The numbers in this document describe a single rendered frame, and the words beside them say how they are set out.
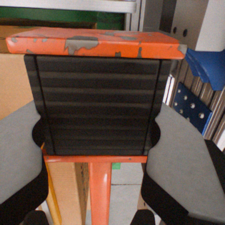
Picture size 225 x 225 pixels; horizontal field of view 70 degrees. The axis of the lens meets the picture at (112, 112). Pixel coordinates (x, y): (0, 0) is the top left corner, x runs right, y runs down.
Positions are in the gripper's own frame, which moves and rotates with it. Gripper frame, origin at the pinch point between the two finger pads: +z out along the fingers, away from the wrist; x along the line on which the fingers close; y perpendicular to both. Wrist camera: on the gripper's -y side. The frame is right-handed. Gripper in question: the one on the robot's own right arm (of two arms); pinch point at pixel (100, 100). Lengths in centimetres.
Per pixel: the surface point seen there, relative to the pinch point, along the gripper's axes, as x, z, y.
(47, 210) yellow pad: -13.2, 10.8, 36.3
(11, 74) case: -13.5, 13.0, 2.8
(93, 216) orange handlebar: -0.8, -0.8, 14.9
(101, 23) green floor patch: -3, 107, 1
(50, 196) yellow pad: -12.0, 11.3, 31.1
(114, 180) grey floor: 12, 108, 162
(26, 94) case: -12.1, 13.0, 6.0
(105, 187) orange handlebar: 0.5, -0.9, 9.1
